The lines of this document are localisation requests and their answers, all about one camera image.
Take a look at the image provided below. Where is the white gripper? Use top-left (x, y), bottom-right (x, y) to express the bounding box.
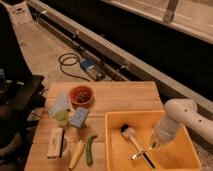
top-left (150, 118), bottom-right (180, 149)

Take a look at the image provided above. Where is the silver metal fork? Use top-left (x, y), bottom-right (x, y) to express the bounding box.
top-left (130, 147), bottom-right (153, 160)

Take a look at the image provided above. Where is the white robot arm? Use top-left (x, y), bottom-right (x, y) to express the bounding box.
top-left (150, 99), bottom-right (213, 148)

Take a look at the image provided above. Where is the yellow plastic tray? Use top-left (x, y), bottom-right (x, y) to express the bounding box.
top-left (104, 110), bottom-right (203, 171)

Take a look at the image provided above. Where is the green toy cucumber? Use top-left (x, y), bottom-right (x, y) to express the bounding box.
top-left (86, 135), bottom-right (98, 166)

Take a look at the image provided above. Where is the blue sponge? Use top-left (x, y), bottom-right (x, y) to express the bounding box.
top-left (70, 107), bottom-right (89, 129)

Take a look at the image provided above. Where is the orange bowl with dark contents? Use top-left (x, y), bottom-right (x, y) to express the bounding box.
top-left (68, 85), bottom-right (94, 106)

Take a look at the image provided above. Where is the blue and grey device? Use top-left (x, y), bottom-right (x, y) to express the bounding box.
top-left (80, 59), bottom-right (105, 81)

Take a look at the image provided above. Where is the green plastic cup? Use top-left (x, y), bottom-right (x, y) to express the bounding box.
top-left (54, 111), bottom-right (68, 126)

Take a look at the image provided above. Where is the white box with black stripe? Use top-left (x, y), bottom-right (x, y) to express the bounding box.
top-left (47, 128), bottom-right (65, 159)

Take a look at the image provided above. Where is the clear plastic bag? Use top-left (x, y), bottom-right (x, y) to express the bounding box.
top-left (48, 92), bottom-right (70, 117)

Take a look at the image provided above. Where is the black chair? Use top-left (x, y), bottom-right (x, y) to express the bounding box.
top-left (0, 2), bottom-right (45, 161)

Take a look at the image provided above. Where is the white box on floor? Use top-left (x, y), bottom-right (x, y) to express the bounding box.
top-left (9, 1), bottom-right (32, 26)

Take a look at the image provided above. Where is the dish brush white black handle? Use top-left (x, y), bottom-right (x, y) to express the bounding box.
top-left (120, 124), bottom-right (155, 169)

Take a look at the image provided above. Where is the black cable loop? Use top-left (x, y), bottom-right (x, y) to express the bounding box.
top-left (58, 52), bottom-right (93, 83)

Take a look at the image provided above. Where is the metal floor rail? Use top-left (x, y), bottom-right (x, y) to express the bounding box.
top-left (28, 0), bottom-right (213, 114)

